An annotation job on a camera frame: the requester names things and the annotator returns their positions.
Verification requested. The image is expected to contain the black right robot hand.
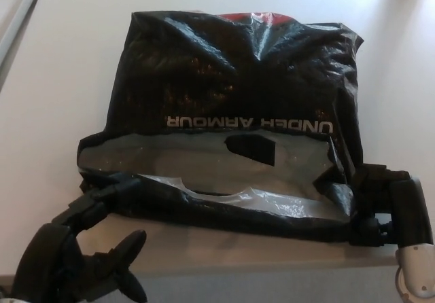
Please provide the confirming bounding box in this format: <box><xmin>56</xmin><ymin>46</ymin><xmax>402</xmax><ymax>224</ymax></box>
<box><xmin>346</xmin><ymin>162</ymin><xmax>435</xmax><ymax>249</ymax></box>

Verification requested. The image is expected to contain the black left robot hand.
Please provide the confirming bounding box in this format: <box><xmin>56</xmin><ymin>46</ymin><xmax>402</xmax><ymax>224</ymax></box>
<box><xmin>12</xmin><ymin>172</ymin><xmax>149</xmax><ymax>303</ymax></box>

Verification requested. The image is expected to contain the white adjacent desk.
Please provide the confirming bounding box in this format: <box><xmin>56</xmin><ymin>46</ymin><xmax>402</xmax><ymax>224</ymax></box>
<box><xmin>0</xmin><ymin>0</ymin><xmax>45</xmax><ymax>96</ymax></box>

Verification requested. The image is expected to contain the black Under Armour plastic bag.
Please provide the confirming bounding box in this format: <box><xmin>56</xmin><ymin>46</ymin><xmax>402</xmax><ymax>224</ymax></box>
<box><xmin>76</xmin><ymin>10</ymin><xmax>366</xmax><ymax>246</ymax></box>

